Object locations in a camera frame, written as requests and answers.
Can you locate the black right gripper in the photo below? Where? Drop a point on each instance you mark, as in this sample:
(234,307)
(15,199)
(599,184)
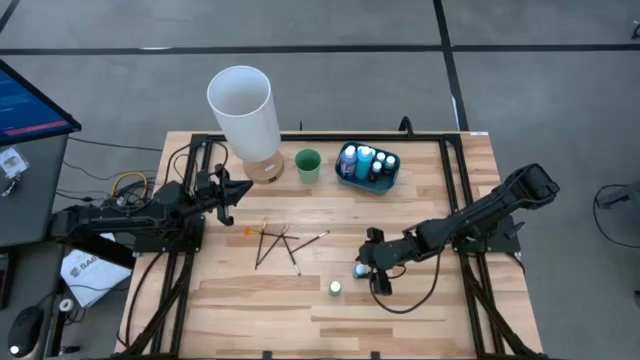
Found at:
(392,255)

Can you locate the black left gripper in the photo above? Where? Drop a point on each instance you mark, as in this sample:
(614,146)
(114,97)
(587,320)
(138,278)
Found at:
(220,197)

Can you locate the small teal paint bottle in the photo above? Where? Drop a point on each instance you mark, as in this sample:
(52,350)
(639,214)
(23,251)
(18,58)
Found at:
(360,271)

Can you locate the small green paint bottle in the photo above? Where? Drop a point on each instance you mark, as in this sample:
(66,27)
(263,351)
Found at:
(334,288)

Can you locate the black paintbrush gold ferrule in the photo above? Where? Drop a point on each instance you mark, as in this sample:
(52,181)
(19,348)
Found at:
(260,250)
(273,247)

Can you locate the black paintbrush silver ferrule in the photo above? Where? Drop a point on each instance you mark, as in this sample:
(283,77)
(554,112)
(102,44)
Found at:
(310,241)
(293,260)

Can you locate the small blue paint bottle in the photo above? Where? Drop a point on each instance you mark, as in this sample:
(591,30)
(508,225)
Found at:
(381,156)
(390,162)

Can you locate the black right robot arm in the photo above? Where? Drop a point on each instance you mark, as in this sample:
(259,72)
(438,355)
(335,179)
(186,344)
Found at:
(465,220)

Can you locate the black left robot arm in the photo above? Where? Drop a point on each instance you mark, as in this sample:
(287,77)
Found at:
(110,220)

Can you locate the mint green plastic cup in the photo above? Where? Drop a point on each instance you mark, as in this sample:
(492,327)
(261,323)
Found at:
(307,172)

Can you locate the white shade wooden table lamp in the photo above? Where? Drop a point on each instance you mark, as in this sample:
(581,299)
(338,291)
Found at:
(245,115)

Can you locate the blue-grey plastic bin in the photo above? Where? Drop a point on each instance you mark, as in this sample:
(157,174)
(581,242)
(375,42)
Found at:
(385,187)

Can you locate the white printed paper sheet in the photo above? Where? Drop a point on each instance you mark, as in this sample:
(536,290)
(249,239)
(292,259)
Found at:
(95,280)

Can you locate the grey desk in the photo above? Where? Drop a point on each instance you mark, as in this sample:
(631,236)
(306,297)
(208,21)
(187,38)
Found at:
(35,200)

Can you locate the white tape roll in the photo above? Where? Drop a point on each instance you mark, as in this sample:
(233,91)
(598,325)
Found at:
(61,305)

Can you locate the white card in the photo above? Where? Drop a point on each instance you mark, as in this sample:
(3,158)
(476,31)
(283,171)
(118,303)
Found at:
(12,162)

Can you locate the blue screen monitor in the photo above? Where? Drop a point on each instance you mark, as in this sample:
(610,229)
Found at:
(25,110)

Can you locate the black computer mouse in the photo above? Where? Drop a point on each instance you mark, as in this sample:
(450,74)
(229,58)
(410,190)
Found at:
(25,330)

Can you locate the black aluminium table frame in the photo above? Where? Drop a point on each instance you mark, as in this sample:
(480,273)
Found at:
(325,136)

